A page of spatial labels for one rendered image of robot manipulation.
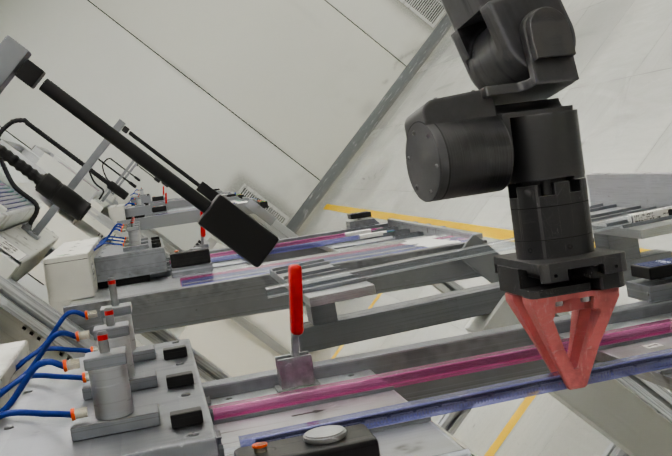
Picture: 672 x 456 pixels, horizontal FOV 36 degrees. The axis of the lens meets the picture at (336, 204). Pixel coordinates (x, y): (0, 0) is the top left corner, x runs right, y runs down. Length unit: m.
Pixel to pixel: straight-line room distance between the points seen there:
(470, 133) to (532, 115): 0.05
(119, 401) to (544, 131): 0.35
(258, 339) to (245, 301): 3.63
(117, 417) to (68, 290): 1.28
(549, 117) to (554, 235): 0.08
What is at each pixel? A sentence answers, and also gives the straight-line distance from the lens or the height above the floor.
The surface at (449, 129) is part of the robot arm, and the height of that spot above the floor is 1.10.
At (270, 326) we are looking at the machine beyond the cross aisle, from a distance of 5.32.
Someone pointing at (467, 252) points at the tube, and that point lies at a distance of 1.14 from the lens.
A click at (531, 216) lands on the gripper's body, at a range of 0.75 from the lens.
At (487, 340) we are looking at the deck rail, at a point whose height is 0.90.
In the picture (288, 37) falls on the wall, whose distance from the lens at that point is 8.47.
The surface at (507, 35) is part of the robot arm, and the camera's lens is 0.75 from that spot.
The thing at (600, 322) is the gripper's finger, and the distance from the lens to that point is 0.77.
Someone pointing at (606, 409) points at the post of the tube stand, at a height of 0.63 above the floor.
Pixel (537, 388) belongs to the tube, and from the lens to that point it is 0.77.
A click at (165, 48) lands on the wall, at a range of 8.38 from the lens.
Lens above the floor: 1.24
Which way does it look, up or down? 9 degrees down
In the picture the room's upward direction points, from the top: 52 degrees counter-clockwise
